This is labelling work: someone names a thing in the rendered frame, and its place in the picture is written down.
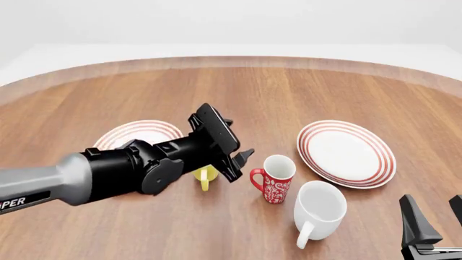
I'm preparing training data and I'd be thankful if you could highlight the white plate with red rings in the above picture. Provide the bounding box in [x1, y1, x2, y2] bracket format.
[296, 119, 398, 190]
[92, 119, 185, 152]

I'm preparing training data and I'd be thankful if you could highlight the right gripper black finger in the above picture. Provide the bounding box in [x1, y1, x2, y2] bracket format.
[398, 194, 444, 248]
[448, 194, 462, 229]

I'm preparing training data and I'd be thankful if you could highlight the red mug with white pattern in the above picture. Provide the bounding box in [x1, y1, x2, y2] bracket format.
[249, 154, 297, 205]

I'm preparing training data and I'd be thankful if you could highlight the yellow mug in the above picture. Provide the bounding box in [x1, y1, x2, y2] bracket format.
[191, 164, 220, 193]

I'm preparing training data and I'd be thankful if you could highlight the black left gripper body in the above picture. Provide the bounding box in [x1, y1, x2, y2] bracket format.
[187, 110, 243, 183]

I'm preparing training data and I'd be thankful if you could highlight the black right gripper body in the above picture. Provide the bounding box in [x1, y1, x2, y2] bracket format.
[400, 241, 462, 260]

